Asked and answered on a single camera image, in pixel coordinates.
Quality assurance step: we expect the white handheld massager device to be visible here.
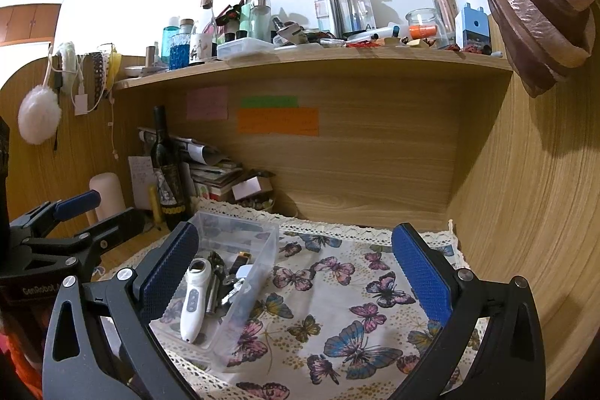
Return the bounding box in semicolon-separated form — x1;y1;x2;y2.
180;258;213;343

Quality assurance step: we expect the clear plastic storage bin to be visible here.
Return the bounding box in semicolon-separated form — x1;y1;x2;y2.
150;211;280;370

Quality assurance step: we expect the small black rectangular object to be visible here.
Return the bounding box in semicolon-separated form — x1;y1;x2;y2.
205;251;225;316

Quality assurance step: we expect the white power plug adapter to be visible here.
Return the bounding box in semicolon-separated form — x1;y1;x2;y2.
220;264;253;307

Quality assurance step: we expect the cream cylindrical bottle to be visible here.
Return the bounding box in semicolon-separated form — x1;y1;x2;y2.
90;172;126;220

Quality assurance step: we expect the white handwritten paper note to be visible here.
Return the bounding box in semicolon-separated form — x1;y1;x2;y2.
128;156;156;210

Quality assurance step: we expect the yellow lip balm tube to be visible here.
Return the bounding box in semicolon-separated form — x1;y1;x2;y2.
147;185;163;226

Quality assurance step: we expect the dark wine bottle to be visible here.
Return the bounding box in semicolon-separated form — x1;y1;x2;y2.
150;106;190;231

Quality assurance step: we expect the white fluffy powder puff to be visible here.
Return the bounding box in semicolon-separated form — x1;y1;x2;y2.
17;85;62;145

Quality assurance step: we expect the butterfly print lace cloth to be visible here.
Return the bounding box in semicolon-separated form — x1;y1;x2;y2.
95;196;491;400

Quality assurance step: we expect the stack of books and magazines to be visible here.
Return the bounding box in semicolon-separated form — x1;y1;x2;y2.
138;127;244;198

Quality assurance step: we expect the small open cardboard box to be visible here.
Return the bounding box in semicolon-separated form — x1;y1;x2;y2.
232;169;276;212

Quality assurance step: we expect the pink sticky note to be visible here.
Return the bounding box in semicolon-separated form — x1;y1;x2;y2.
186;86;229;121

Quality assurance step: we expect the blue liquid bottle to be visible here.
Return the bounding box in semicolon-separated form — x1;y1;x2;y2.
160;17;193;70

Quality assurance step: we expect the green sticky note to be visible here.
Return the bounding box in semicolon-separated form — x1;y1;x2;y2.
240;95;299;109

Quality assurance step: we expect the orange sticky note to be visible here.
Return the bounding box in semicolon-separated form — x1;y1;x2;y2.
237;108;320;136

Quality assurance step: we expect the clear tray on shelf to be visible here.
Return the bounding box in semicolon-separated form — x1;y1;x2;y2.
217;37;275;61

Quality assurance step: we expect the pale green bottle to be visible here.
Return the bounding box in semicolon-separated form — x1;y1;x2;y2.
239;0;272;43

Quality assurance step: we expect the glass jar with lid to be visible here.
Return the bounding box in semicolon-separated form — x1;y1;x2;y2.
406;7;450;49

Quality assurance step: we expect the blue box on shelf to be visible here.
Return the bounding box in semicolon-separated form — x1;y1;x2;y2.
454;3;491;52

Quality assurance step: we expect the tall copper glitter jar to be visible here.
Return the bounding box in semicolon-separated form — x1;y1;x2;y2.
432;0;459;43

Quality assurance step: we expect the clear blister pack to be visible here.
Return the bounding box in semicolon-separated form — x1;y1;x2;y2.
313;0;376;39

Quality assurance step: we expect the white charger with cable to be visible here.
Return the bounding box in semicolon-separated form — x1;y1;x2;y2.
46;40;95;118

